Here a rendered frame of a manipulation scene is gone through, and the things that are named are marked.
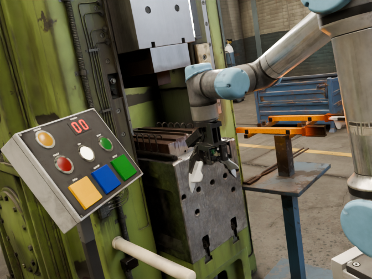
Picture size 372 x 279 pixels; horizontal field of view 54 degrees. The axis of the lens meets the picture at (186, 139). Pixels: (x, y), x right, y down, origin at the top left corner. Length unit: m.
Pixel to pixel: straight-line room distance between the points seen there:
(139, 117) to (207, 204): 0.66
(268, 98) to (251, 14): 5.62
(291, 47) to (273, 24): 9.60
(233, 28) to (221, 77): 10.00
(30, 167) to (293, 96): 4.65
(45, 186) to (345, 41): 0.76
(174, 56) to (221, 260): 0.93
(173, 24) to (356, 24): 1.01
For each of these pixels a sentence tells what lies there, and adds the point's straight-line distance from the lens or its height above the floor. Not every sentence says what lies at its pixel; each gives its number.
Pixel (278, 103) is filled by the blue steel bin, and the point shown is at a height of 0.41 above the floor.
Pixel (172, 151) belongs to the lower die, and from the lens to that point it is 1.51.
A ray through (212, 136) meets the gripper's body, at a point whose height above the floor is 1.10.
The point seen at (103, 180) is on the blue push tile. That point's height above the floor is 1.01.
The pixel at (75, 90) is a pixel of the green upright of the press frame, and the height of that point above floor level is 1.26.
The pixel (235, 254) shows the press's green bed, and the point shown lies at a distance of 1.83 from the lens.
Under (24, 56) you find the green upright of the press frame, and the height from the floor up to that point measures 1.43.
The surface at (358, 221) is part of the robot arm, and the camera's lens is 0.70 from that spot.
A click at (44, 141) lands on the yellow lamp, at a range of 1.05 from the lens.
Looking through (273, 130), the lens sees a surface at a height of 0.92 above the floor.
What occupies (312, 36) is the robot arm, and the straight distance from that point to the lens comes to 0.86.
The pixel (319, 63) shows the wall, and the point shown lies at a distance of 9.90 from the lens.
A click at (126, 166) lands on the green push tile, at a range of 1.19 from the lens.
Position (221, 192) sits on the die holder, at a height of 0.70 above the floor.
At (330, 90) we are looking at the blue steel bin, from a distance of 5.13.
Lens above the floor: 1.32
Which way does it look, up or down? 13 degrees down
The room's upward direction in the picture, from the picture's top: 10 degrees counter-clockwise
